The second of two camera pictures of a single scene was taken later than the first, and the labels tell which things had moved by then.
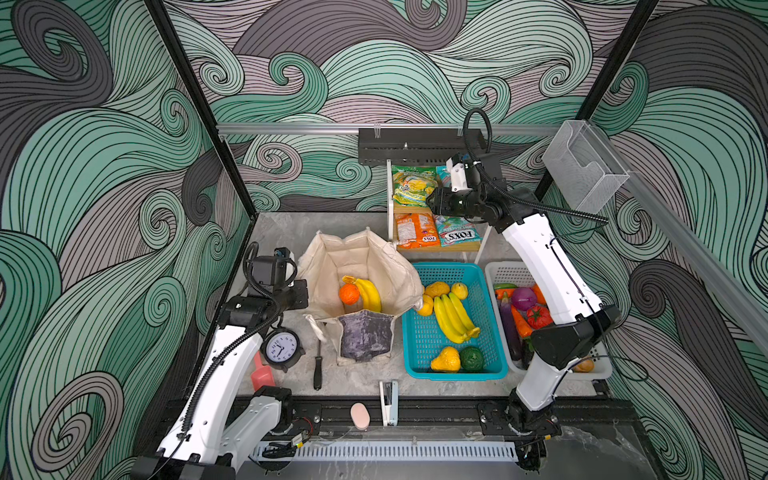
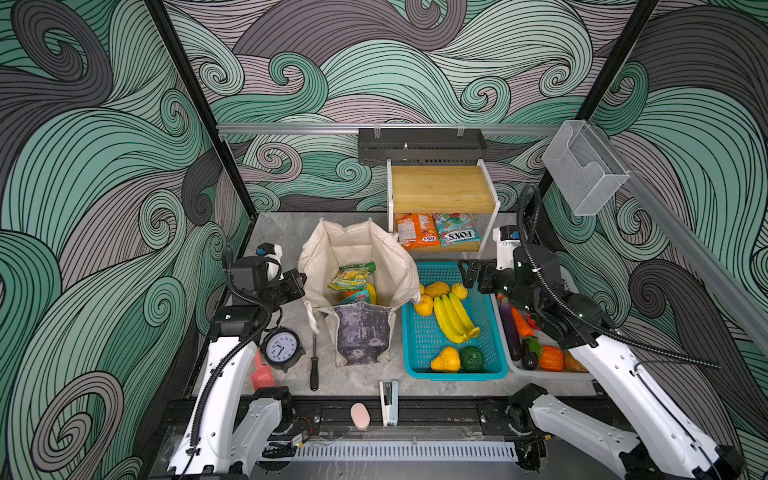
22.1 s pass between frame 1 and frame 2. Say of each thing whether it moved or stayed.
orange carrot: stayed
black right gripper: moved
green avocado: stayed
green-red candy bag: moved
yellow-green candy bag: moved
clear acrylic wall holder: stayed
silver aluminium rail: stayed
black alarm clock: stayed
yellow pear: stayed
